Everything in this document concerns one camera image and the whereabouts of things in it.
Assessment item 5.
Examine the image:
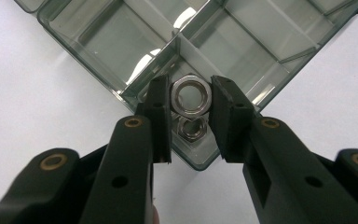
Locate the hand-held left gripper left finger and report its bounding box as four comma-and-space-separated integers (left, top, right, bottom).
78, 74, 172, 224

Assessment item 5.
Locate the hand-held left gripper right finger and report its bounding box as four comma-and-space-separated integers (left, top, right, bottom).
209, 75, 358, 224

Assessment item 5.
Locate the silver hex nut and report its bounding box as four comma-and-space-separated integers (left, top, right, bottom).
175, 115, 210, 144
170, 74, 213, 119

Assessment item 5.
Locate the clear grey plastic organizer box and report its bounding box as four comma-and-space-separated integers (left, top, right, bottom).
13, 0, 358, 172

